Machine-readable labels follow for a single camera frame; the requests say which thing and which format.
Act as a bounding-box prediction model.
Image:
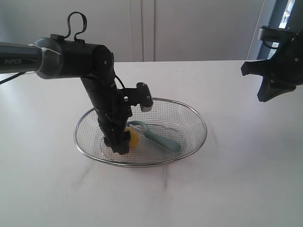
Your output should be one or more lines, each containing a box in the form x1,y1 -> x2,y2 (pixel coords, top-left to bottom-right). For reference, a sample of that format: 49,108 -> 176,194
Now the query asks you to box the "yellow lemon with sticker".
123,127 -> 139,154

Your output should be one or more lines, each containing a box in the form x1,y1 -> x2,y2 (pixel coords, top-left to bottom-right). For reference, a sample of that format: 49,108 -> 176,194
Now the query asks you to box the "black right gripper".
241,30 -> 303,102

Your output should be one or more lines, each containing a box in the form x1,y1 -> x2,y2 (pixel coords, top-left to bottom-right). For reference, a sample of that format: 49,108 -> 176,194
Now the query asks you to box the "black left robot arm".
0,36 -> 131,155

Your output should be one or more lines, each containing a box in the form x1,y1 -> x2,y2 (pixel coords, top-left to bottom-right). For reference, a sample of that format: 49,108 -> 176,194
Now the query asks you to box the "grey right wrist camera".
258,26 -> 296,43

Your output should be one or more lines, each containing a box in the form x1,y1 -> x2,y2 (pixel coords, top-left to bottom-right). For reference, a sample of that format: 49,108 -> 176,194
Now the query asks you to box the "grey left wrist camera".
122,82 -> 153,112

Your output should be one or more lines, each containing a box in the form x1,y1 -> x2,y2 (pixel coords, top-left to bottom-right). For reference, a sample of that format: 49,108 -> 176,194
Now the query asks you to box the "oval wire mesh basket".
74,97 -> 207,167

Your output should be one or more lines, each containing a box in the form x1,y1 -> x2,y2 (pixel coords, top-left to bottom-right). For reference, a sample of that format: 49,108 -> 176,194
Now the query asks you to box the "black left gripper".
97,104 -> 132,154

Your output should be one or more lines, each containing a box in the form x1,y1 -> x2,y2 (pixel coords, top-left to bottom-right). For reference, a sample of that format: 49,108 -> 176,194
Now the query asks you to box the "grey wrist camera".
258,26 -> 296,43
122,82 -> 153,112

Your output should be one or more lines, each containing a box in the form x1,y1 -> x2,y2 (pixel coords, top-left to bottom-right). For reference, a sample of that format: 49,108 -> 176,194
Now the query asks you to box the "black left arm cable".
0,11 -> 126,114

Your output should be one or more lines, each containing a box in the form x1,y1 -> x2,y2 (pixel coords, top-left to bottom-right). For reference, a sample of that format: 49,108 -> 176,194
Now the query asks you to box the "teal handled peeler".
126,121 -> 182,153

